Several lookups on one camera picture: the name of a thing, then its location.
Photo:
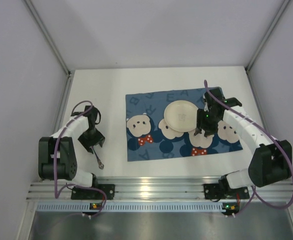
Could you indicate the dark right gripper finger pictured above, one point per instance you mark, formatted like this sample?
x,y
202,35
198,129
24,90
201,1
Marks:
x,y
197,131
207,134

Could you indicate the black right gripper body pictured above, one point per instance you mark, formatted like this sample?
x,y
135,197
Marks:
x,y
206,127

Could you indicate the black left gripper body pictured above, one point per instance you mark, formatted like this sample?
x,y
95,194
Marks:
x,y
91,141

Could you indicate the cream round plate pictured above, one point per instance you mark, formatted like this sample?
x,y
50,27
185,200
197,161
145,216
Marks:
x,y
181,116

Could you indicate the blue cartoon mouse placemat cloth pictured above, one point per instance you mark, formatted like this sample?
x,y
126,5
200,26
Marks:
x,y
150,138

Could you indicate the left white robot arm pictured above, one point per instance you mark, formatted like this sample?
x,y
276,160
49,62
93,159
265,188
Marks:
x,y
57,158

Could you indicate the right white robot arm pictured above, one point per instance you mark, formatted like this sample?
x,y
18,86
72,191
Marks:
x,y
271,160

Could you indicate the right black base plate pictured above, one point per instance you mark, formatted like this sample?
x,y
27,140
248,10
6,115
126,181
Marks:
x,y
214,192

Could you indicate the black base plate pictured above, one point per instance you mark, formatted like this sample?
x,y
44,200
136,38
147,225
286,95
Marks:
x,y
214,192
89,194

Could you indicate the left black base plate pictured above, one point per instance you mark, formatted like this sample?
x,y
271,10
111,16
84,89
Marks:
x,y
89,194

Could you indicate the slotted grey cable duct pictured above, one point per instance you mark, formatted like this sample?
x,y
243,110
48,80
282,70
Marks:
x,y
139,207

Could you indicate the right aluminium frame post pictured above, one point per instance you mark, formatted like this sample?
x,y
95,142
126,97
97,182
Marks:
x,y
268,33

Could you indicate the aluminium frame post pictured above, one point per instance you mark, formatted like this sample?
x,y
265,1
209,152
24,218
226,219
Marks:
x,y
46,34
268,33

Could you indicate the left aluminium frame post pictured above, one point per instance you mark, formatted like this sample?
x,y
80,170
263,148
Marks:
x,y
46,34

